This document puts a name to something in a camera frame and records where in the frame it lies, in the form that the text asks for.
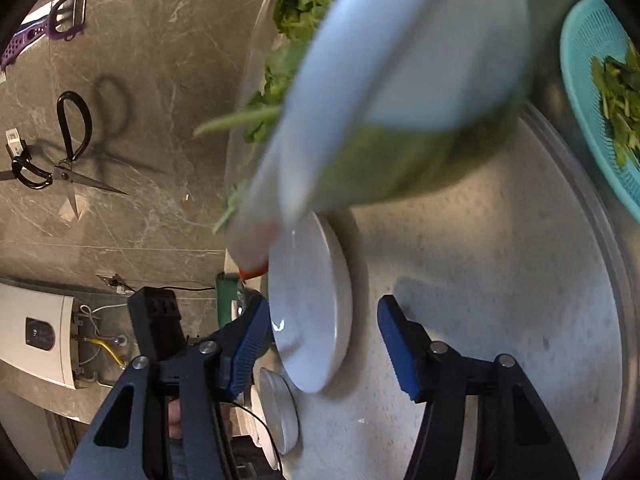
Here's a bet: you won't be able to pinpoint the orange plastic bowl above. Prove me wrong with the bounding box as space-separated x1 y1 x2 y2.
239 262 269 281

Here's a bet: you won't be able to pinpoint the white deep plate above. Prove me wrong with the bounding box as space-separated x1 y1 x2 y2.
268 214 352 393

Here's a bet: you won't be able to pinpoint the blue patterned ceramic bowl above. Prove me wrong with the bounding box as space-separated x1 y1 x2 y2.
216 272 262 328

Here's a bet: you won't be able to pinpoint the large white flat plate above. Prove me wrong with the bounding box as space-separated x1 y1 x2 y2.
250 367 299 470

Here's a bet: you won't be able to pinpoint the purple vegetable peeler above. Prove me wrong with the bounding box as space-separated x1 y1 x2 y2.
1 0 87 73

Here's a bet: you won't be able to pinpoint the clear container of greens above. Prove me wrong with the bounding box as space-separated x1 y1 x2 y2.
198 0 530 271

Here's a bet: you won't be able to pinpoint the teal colander with greens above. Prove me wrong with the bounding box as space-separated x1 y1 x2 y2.
560 0 639 219

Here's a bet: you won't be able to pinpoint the yellow wire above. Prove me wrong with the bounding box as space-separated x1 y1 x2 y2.
81 336 127 369

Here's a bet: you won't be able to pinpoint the white wall appliance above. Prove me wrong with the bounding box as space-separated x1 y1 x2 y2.
0 284 76 390

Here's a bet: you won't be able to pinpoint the black handled scissors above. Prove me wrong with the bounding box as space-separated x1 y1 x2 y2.
6 90 125 220

